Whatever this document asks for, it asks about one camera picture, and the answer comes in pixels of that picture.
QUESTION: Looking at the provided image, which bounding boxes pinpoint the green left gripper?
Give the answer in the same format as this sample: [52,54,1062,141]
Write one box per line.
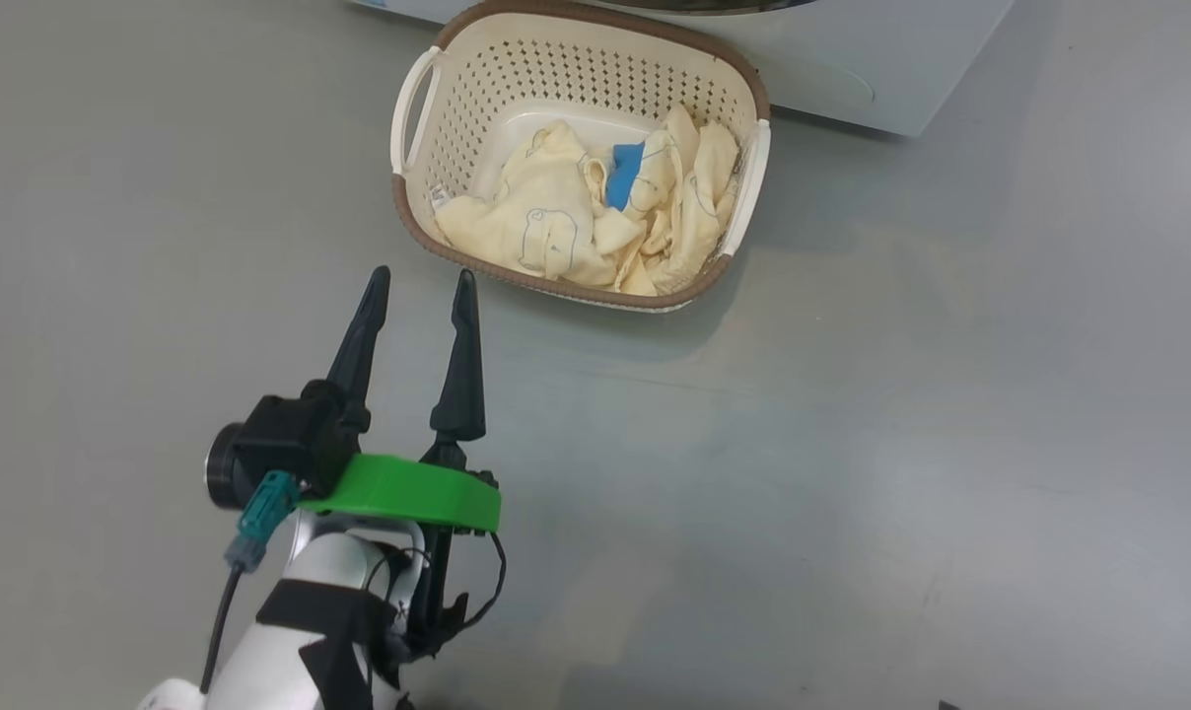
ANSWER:
[298,265,503,535]

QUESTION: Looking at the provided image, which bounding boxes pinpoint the cream garment with bear print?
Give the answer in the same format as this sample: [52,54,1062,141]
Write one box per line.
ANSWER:
[436,120,646,289]

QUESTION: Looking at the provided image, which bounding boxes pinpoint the small blue cloth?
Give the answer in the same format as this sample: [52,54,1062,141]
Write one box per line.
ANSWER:
[605,141,648,212]

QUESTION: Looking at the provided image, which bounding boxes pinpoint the cream perforated laundry basket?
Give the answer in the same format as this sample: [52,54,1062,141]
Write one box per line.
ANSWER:
[390,0,772,314]

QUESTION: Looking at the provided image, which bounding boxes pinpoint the white front-load washing machine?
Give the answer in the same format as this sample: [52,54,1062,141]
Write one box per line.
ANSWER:
[349,0,1016,137]

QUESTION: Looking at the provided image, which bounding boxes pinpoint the teal connector left camera cable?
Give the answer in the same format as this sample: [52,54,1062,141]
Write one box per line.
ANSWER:
[199,471,301,696]

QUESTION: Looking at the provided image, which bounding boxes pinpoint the thin black left gripper cable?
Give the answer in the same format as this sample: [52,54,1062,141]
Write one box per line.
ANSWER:
[364,532,508,662]

